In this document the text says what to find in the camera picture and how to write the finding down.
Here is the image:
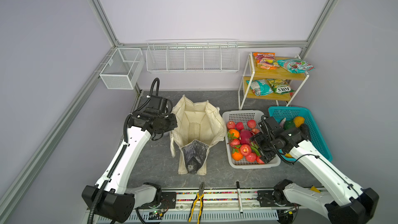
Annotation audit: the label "red apple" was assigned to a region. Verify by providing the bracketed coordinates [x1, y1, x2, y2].
[239, 144, 252, 156]
[235, 122, 245, 131]
[229, 139, 240, 147]
[227, 121, 236, 130]
[247, 120, 257, 129]
[245, 152, 257, 163]
[256, 157, 265, 164]

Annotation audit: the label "magenta dragon fruit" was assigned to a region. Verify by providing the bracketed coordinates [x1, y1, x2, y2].
[239, 130, 254, 145]

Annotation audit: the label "cream canvas grocery bag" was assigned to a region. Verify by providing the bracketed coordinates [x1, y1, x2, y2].
[170, 95, 227, 175]

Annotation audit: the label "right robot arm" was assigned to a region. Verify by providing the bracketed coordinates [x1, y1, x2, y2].
[251, 116, 379, 224]

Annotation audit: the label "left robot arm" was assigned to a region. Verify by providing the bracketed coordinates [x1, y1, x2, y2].
[82, 78, 177, 224]

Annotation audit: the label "teal white snack bag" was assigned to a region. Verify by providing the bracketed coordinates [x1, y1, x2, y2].
[246, 79, 273, 96]

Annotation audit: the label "green Fox's candy bag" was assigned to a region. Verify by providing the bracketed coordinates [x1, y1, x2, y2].
[267, 79, 294, 95]

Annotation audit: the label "teal red snack bag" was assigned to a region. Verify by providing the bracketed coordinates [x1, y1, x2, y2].
[277, 58, 314, 74]

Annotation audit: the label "orange snack bag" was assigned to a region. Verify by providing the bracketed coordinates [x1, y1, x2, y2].
[253, 52, 279, 70]

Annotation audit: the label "orange tangerine front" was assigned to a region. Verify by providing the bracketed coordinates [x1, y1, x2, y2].
[231, 149, 244, 161]

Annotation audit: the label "green bell pepper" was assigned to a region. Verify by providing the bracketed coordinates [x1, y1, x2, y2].
[284, 120, 296, 130]

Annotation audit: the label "teal plastic vegetable basket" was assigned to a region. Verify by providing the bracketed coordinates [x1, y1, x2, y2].
[268, 106, 333, 162]

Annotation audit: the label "white plastic fruit basket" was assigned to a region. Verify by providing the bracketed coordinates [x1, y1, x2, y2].
[222, 110, 281, 170]

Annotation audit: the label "yellow tape measure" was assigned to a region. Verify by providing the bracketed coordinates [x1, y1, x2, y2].
[310, 186, 321, 194]

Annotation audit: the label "wooden two-tier shelf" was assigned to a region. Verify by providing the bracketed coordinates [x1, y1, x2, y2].
[237, 52, 310, 110]

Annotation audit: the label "small white mesh box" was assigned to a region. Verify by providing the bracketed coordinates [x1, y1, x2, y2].
[99, 48, 145, 90]

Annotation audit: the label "yellow black pliers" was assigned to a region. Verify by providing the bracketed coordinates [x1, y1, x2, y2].
[188, 182, 205, 224]

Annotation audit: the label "long white wire basket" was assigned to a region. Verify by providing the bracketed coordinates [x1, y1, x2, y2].
[146, 39, 240, 73]

